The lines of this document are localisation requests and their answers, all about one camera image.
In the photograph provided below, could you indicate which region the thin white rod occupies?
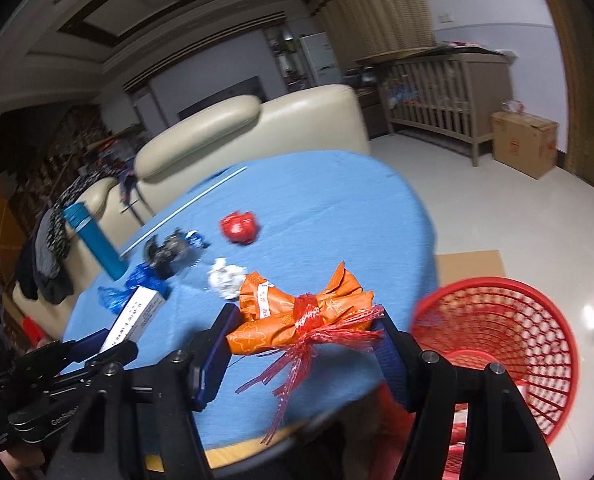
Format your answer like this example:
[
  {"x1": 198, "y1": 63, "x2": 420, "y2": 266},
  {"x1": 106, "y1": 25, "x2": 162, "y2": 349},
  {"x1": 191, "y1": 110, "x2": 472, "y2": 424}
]
[{"x1": 119, "y1": 167, "x2": 248, "y2": 257}]

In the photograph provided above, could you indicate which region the orange wrapper with red mesh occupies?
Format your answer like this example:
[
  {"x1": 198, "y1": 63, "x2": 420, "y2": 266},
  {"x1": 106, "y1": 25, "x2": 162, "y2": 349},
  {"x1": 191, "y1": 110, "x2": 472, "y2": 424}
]
[{"x1": 225, "y1": 259, "x2": 385, "y2": 446}]

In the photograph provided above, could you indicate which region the purple patterned cloth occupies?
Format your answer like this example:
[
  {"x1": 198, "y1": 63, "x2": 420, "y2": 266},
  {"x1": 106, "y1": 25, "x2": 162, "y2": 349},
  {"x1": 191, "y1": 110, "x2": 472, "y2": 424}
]
[{"x1": 119, "y1": 170, "x2": 140, "y2": 211}]

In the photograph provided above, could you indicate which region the flat cardboard sheet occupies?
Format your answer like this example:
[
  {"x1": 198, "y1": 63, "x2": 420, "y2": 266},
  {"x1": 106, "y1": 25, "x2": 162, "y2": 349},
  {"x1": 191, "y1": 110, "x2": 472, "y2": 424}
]
[{"x1": 434, "y1": 250, "x2": 507, "y2": 288}]

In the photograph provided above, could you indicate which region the dark wooden shelf unit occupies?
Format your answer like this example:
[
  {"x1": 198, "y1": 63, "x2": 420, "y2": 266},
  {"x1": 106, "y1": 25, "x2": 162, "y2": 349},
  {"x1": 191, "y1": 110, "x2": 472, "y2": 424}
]
[{"x1": 0, "y1": 105, "x2": 112, "y2": 221}]

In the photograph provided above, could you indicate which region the white paper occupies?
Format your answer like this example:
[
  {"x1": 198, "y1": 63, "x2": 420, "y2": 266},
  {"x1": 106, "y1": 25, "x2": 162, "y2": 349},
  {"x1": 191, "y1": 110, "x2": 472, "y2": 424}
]
[{"x1": 207, "y1": 257, "x2": 248, "y2": 301}]

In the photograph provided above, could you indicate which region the white refrigerator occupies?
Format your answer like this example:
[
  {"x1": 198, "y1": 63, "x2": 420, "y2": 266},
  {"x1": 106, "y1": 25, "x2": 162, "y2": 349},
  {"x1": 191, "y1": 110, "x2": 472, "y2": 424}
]
[{"x1": 298, "y1": 31, "x2": 340, "y2": 88}]

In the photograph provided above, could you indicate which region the blue plastic bag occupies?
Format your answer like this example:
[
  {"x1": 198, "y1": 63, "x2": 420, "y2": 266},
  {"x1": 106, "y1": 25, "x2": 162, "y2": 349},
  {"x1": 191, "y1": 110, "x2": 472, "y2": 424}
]
[{"x1": 98, "y1": 262, "x2": 170, "y2": 316}]

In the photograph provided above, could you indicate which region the black cloth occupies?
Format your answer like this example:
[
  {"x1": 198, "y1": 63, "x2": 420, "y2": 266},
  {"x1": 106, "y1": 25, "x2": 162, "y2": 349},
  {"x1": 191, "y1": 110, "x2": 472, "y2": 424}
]
[{"x1": 16, "y1": 245, "x2": 75, "y2": 305}]

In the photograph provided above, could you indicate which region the black television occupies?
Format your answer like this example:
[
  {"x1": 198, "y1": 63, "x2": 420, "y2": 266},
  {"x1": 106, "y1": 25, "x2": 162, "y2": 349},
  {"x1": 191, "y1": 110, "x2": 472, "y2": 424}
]
[{"x1": 177, "y1": 76, "x2": 268, "y2": 121}]

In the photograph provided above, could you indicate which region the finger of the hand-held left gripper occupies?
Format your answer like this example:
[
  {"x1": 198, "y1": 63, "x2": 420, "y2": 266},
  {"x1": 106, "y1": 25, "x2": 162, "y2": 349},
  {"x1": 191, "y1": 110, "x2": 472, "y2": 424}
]
[
  {"x1": 57, "y1": 341, "x2": 138, "y2": 386},
  {"x1": 19, "y1": 329, "x2": 110, "y2": 378}
]

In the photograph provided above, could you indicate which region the cream leather sofa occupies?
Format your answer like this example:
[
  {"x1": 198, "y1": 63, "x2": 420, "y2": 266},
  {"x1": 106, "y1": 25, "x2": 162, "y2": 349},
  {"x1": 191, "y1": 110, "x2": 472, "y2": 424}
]
[{"x1": 12, "y1": 83, "x2": 373, "y2": 336}]

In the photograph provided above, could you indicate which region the small red plastic item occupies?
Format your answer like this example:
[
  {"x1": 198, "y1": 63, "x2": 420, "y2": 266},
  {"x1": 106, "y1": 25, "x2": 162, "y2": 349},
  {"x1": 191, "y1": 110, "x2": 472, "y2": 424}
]
[{"x1": 23, "y1": 316, "x2": 48, "y2": 346}]

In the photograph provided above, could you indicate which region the blue water bottle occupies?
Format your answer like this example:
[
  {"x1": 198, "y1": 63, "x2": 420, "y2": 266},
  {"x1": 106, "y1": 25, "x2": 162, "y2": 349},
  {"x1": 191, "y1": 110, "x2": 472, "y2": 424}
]
[{"x1": 62, "y1": 203, "x2": 126, "y2": 280}]

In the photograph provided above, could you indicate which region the red plastic basket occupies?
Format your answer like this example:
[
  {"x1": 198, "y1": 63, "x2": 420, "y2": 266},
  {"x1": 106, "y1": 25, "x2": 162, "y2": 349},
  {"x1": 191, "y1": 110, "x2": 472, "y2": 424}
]
[{"x1": 411, "y1": 276, "x2": 578, "y2": 480}]

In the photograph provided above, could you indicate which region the grey cloth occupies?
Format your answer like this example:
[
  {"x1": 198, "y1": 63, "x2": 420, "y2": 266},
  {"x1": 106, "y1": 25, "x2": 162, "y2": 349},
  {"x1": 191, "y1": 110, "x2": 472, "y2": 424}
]
[{"x1": 32, "y1": 220, "x2": 62, "y2": 281}]

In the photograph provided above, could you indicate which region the white carton box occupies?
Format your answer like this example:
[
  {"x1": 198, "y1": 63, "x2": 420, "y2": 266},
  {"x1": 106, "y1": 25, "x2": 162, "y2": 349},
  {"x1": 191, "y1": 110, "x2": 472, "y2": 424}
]
[{"x1": 99, "y1": 286, "x2": 165, "y2": 353}]

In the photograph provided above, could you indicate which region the brown cardboard box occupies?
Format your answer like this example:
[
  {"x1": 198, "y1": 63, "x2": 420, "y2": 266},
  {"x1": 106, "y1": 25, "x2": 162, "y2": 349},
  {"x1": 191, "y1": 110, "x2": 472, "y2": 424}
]
[{"x1": 490, "y1": 110, "x2": 559, "y2": 179}]

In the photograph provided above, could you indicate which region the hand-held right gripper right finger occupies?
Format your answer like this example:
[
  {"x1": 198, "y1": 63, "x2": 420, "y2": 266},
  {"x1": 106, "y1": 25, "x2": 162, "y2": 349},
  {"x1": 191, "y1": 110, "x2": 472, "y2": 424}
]
[{"x1": 372, "y1": 305, "x2": 563, "y2": 480}]

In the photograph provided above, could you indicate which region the red plastic bag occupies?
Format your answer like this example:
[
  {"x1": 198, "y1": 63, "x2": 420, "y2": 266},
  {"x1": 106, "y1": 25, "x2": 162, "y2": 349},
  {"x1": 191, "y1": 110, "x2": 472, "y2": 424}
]
[{"x1": 219, "y1": 210, "x2": 260, "y2": 247}]

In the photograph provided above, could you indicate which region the dark patterned cloth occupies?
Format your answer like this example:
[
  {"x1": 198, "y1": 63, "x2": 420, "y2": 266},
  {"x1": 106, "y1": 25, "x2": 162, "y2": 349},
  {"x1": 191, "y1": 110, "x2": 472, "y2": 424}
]
[{"x1": 47, "y1": 172, "x2": 110, "y2": 263}]

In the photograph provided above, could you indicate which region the wooden crib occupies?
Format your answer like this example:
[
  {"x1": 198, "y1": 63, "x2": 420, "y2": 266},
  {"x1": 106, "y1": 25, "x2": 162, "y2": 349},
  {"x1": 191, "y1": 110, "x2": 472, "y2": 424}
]
[{"x1": 357, "y1": 42, "x2": 515, "y2": 167}]

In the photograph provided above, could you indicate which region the beige curtain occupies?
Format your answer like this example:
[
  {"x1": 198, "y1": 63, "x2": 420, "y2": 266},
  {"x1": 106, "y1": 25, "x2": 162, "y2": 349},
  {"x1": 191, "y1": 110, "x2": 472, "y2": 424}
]
[{"x1": 304, "y1": 0, "x2": 435, "y2": 68}]

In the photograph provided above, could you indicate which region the blue tablecloth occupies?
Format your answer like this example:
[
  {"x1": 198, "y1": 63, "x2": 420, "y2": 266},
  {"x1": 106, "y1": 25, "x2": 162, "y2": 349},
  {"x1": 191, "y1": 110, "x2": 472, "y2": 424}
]
[{"x1": 62, "y1": 150, "x2": 438, "y2": 453}]

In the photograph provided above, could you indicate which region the black plastic bag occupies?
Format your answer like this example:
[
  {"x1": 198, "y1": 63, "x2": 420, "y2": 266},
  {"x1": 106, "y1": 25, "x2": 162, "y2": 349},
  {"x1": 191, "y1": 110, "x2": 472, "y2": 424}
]
[{"x1": 143, "y1": 230, "x2": 198, "y2": 281}]

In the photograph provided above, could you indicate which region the glass display cabinet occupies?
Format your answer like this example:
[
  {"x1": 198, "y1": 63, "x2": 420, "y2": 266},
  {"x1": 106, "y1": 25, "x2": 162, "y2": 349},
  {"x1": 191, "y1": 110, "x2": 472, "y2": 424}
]
[{"x1": 264, "y1": 25, "x2": 310, "y2": 93}]

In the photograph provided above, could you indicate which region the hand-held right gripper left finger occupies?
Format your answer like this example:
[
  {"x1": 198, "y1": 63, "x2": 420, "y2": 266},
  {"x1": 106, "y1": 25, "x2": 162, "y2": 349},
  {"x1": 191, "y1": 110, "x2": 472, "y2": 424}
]
[{"x1": 42, "y1": 304, "x2": 243, "y2": 480}]

